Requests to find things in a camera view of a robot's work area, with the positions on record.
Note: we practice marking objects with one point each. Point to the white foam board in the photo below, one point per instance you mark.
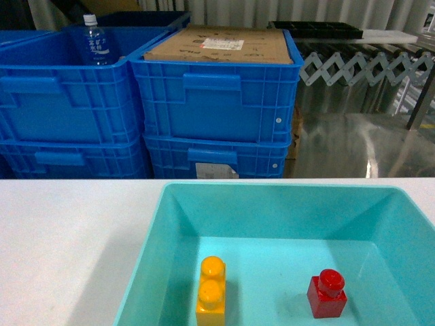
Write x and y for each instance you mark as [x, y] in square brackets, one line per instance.
[372, 36]

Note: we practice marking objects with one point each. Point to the blue crate upper left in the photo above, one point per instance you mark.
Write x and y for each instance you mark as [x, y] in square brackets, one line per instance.
[51, 92]

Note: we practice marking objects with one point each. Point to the black divided tray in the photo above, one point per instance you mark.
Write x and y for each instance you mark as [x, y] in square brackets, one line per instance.
[317, 30]

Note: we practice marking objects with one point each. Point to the blue crate lower middle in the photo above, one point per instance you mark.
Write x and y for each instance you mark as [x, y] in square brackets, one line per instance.
[179, 158]

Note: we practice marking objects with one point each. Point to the brown cardboard box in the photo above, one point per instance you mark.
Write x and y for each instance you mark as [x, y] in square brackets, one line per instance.
[223, 44]

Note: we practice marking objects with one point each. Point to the clear plastic water bottle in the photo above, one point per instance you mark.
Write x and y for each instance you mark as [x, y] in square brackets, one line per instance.
[99, 49]

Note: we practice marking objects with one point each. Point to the red one-stud toy block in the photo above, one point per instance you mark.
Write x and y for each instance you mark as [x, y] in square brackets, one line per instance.
[326, 294]

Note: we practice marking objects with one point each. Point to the blue crate lower left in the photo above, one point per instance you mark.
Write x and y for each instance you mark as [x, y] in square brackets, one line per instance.
[37, 160]

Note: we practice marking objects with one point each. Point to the expandable roller conveyor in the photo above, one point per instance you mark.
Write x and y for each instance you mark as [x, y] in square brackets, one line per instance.
[347, 62]

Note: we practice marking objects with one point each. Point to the teal plastic tray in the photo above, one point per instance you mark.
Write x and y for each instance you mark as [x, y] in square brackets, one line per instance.
[273, 239]

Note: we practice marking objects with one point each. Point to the yellow two-stud toy block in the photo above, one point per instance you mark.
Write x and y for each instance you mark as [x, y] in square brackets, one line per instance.
[211, 296]

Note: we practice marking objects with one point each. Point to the blue crate with cardboard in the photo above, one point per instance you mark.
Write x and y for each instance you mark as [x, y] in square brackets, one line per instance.
[220, 101]

